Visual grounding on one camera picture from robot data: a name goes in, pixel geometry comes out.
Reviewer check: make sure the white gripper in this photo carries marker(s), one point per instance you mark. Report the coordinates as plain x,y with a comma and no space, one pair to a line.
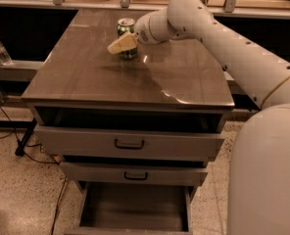
142,29

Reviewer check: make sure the green soda can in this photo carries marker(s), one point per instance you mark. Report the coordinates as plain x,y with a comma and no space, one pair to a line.
126,25

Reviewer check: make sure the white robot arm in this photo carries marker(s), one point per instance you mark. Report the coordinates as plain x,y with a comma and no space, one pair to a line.
259,175

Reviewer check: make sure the grey drawer cabinet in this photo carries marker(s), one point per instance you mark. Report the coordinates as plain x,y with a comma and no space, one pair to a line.
175,87

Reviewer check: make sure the top grey drawer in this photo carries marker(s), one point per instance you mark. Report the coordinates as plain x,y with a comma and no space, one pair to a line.
144,145

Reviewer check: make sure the grey drawer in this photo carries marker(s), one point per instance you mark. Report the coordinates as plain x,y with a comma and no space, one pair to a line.
133,209
134,174
144,145

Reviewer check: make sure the middle grey drawer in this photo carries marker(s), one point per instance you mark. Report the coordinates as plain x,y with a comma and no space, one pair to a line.
134,174

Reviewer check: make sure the bottom grey drawer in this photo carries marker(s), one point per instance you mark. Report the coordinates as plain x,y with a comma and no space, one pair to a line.
133,209

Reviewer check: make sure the clear plastic water bottle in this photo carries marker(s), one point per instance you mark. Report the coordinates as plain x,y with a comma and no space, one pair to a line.
5,58

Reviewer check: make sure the black table leg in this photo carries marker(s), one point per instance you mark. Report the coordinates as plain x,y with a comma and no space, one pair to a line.
23,142

